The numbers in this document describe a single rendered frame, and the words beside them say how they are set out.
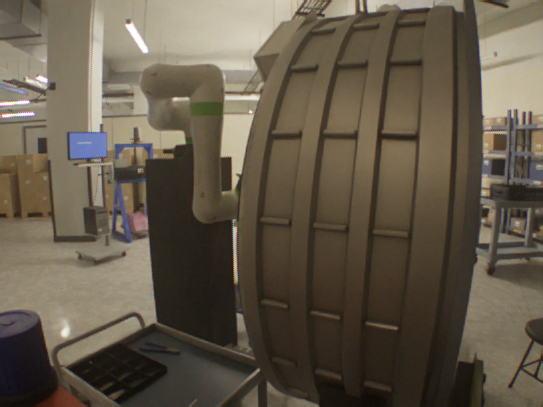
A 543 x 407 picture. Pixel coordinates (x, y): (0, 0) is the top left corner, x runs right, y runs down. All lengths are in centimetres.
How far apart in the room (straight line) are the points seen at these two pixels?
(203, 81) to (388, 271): 82
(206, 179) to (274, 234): 51
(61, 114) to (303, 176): 543
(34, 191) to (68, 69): 352
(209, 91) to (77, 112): 477
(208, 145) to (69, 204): 489
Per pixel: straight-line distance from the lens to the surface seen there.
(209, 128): 118
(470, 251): 60
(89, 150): 465
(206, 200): 120
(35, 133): 976
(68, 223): 602
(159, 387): 123
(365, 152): 67
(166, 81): 118
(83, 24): 613
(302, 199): 69
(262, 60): 104
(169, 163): 157
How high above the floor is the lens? 139
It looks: 9 degrees down
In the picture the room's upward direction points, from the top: straight up
